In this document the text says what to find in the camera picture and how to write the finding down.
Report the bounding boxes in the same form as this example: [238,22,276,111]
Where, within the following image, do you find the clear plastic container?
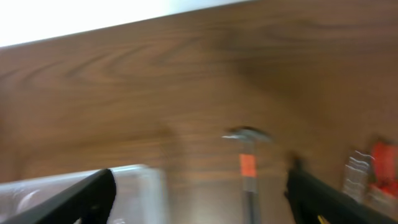
[1,165,169,224]

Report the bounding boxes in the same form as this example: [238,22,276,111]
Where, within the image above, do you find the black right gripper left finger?
[4,169,117,224]

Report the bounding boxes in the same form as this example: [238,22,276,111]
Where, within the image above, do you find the silver combination wrench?
[342,149,374,203]

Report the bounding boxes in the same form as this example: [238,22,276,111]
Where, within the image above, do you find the claw hammer black orange handle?
[222,126,272,224]

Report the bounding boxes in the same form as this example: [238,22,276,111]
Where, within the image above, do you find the black yellow screwdriver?
[318,215,330,224]

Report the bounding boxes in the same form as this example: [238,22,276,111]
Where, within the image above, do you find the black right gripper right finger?
[285,158,397,224]

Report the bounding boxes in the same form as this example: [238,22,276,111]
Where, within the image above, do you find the red black pliers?
[366,139,398,215]

